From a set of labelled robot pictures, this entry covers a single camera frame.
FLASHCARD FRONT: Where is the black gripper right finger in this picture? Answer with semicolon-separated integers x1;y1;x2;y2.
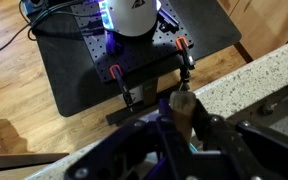
193;99;288;180

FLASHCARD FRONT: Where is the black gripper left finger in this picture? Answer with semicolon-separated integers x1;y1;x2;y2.
64;99;191;180

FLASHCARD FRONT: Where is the black orange clamp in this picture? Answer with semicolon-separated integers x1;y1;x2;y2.
109;64;133;107
176;36;195;83

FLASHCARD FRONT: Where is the teal spatula wooden handle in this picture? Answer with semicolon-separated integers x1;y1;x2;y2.
169;91;196;152

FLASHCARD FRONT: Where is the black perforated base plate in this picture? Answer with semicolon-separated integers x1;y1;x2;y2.
71;0;194;82

